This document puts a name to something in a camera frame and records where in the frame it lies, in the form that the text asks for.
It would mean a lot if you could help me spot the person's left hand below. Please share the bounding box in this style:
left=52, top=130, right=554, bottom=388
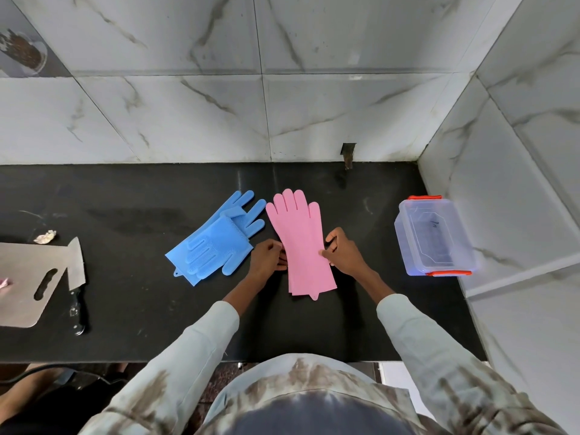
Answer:
left=247, top=239, right=289, bottom=288

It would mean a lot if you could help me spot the person's right hand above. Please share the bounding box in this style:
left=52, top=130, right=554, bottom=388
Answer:
left=320, top=227, right=371, bottom=278

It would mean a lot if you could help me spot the pink silicone glove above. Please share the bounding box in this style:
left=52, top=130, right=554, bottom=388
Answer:
left=266, top=188, right=338, bottom=301
left=288, top=266, right=318, bottom=297

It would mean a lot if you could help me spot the person's left forearm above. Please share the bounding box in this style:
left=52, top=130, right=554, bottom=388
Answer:
left=86, top=275, right=271, bottom=435

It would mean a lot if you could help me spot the person's right forearm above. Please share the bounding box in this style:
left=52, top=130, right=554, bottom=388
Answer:
left=362, top=267, right=565, bottom=435

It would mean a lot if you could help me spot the blue silicone bristle glove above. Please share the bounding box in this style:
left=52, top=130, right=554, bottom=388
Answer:
left=186, top=216, right=254, bottom=281
left=165, top=190, right=267, bottom=287

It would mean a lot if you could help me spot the clear container with orange clips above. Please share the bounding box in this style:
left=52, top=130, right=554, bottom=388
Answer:
left=394, top=195, right=477, bottom=278

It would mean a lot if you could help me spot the person's stained pale shirt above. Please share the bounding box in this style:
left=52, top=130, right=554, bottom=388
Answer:
left=199, top=353, right=429, bottom=435

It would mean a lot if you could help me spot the steel cutting board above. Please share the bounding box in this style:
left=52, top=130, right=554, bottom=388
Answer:
left=0, top=242, right=69, bottom=329

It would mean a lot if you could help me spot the bowl of brown seeds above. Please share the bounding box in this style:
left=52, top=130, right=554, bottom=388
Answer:
left=0, top=29, right=49, bottom=78

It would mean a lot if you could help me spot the cleaver with black handle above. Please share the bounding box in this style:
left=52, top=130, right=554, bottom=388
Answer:
left=66, top=237, right=88, bottom=337

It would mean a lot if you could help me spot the black cable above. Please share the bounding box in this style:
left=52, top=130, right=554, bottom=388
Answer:
left=0, top=362, right=116, bottom=386

